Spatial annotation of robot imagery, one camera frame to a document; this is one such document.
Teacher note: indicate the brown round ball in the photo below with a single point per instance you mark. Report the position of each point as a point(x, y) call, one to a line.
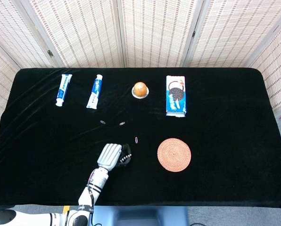
point(140, 89)

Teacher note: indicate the small silver dish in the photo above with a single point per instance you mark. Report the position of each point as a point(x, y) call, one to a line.
point(140, 97)

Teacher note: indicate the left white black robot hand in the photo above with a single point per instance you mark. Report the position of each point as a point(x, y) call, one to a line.
point(109, 155)

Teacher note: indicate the black velvet table cloth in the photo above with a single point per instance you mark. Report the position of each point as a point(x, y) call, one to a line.
point(213, 122)

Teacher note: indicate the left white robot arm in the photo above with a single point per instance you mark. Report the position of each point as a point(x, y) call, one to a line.
point(96, 181)

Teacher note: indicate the yellow floor tape strip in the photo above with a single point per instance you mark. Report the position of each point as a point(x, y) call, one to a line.
point(66, 209)

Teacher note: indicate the round woven orange coaster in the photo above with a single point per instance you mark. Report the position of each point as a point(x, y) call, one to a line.
point(174, 155)

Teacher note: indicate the paperclip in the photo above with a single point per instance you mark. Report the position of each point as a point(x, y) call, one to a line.
point(103, 122)
point(122, 123)
point(136, 140)

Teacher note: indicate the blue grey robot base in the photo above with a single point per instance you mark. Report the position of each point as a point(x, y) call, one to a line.
point(138, 216)

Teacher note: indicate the blue white cookie box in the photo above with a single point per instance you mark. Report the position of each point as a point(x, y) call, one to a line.
point(176, 96)

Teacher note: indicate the blue white toothpaste tube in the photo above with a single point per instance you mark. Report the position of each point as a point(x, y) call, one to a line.
point(63, 89)
point(95, 93)

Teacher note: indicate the dark metal screen hinge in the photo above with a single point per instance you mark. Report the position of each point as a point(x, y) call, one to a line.
point(193, 33)
point(50, 53)

